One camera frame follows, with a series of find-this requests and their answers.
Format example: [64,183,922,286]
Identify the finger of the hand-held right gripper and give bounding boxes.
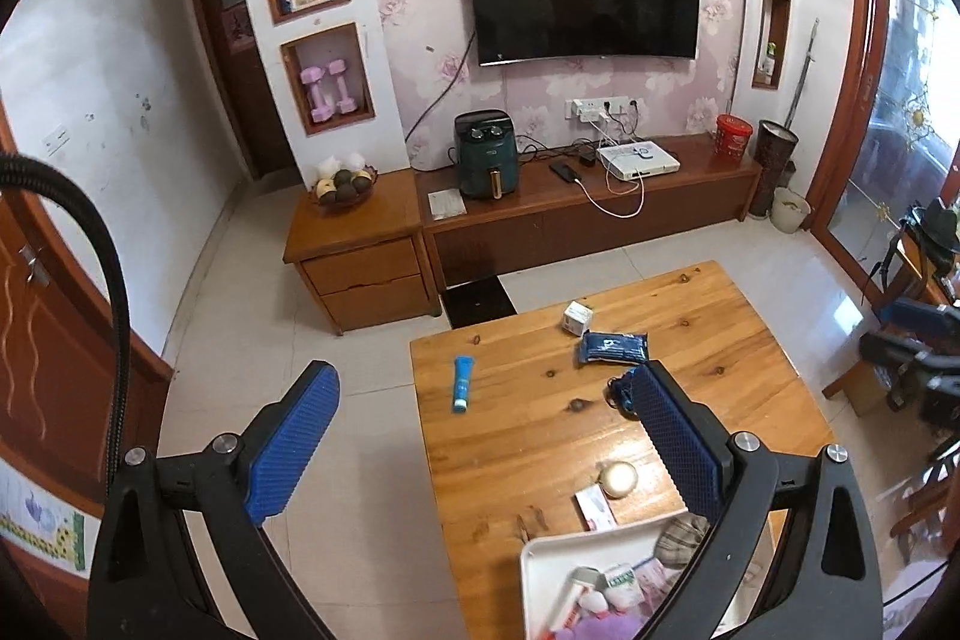
[859,332,960,380]
[881,299,960,332]

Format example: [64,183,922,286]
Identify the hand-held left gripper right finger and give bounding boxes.
[630,361,886,640]

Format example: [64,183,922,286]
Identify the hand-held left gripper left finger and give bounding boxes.
[86,359,342,640]

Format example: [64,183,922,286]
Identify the blue green drawstring pouch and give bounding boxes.
[604,370,643,417]

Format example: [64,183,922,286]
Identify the plaid fabric bow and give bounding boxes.
[651,515,712,570]

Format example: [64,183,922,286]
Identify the pink tissue packet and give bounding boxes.
[634,556,682,612]

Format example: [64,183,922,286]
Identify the green white medicine box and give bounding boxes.
[600,563,644,611]

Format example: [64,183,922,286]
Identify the long red white box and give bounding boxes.
[551,569,601,633]

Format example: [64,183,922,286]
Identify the white plastic tray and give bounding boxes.
[519,511,788,640]

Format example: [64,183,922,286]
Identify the purple plush toy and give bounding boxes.
[570,591,655,640]

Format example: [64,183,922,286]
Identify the round gold compact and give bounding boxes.
[598,460,640,500]

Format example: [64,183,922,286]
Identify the black hat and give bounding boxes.
[911,197,960,255]

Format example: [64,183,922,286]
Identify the small white flat box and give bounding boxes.
[574,486,620,532]

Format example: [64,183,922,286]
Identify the blue wipes packet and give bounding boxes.
[579,330,650,367]

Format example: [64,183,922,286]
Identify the white waste bin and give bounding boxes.
[771,187,812,235]

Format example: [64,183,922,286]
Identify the blue cream tube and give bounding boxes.
[450,356,476,414]

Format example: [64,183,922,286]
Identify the wooden side cabinet with drawers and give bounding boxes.
[283,167,443,335]

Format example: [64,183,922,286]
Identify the tall dark patterned vase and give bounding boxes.
[748,119,799,218]

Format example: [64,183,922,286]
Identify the black square glass panel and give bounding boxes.
[442,275,518,330]

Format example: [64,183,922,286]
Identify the long wooden television cabinet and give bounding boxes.
[414,131,764,296]

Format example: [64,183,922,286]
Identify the red tin bucket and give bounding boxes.
[714,113,754,161]

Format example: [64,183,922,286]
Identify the brown wooden door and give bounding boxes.
[0,107,175,483]

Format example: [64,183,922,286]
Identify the fruit bowl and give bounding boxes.
[311,155,378,214]

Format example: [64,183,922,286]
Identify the long metal stick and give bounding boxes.
[784,17,820,127]

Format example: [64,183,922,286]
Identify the white set-top device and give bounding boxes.
[596,139,682,179]

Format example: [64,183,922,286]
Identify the white paper sheet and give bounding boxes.
[427,190,466,223]

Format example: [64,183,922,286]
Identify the dark green air fryer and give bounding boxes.
[452,109,520,199]

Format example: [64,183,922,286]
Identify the dark wooden inner door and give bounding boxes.
[184,0,301,180]

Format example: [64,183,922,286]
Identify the black corrugated cable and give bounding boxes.
[0,152,136,483]

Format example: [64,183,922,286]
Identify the white charging cable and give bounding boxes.
[574,160,646,220]

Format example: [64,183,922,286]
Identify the cartoon wall poster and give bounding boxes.
[0,460,87,573]

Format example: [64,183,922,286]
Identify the white wall power strip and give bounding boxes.
[564,95,631,124]

